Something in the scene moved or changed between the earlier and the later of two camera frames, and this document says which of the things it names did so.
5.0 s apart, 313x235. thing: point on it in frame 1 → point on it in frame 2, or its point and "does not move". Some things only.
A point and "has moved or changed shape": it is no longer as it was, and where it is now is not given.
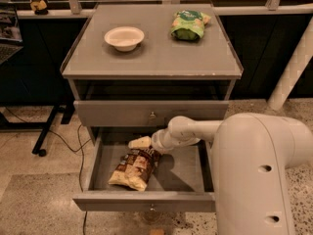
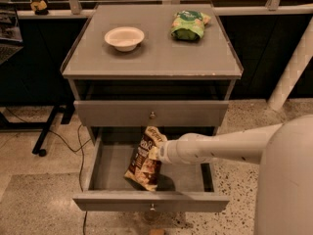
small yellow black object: (39, 7) does not move
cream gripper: (158, 140) → (165, 153)
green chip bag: (189, 24) does not move
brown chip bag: (135, 168) has moved or changed shape
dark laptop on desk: (11, 41) does not move
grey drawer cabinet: (145, 65) does not move
